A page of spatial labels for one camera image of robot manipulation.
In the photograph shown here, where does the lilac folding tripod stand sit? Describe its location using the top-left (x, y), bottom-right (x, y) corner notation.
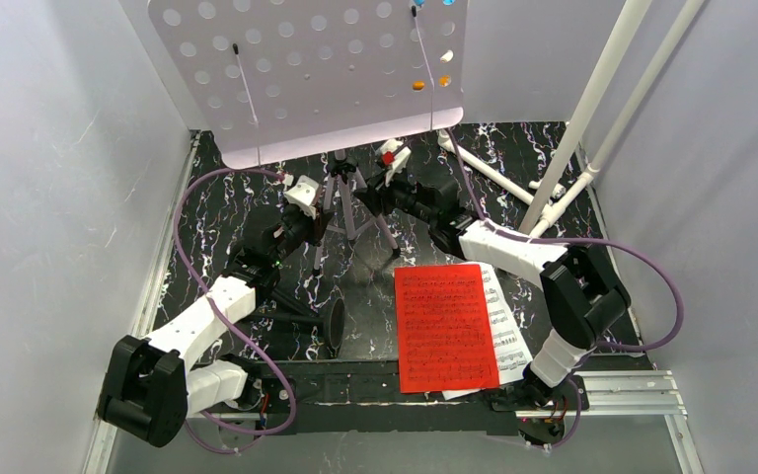
top-left (322, 149), bottom-right (401, 259)

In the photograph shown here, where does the lilac perforated music desk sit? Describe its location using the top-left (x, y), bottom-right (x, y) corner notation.
top-left (147, 0), bottom-right (469, 169)

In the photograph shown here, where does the red sheet music page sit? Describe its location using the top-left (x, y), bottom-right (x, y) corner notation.
top-left (394, 264), bottom-right (499, 394)

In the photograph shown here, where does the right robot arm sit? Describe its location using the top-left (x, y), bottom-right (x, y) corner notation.
top-left (354, 176), bottom-right (631, 411)

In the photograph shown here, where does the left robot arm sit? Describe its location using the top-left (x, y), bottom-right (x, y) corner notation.
top-left (96, 204), bottom-right (333, 447)

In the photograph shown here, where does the black microphone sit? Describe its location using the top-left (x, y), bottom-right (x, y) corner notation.
top-left (270, 287), bottom-right (318, 317)

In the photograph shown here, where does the black microphone desk stand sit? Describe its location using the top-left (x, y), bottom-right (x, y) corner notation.
top-left (242, 298), bottom-right (345, 360)

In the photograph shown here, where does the blue tap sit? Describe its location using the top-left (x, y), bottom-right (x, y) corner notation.
top-left (413, 0), bottom-right (456, 7)

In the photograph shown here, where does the white sheet music page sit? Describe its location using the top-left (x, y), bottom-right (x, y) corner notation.
top-left (459, 262), bottom-right (532, 387)

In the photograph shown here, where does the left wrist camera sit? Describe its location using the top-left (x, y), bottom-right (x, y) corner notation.
top-left (284, 175), bottom-right (321, 219)

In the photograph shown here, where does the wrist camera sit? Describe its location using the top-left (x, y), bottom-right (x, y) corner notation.
top-left (378, 138), bottom-right (412, 187)
top-left (284, 175), bottom-right (321, 219)

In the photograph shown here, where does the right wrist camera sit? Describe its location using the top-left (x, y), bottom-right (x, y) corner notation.
top-left (378, 138), bottom-right (412, 187)

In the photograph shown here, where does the white pvc pipe frame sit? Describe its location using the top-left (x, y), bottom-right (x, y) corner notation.
top-left (438, 1), bottom-right (705, 238)

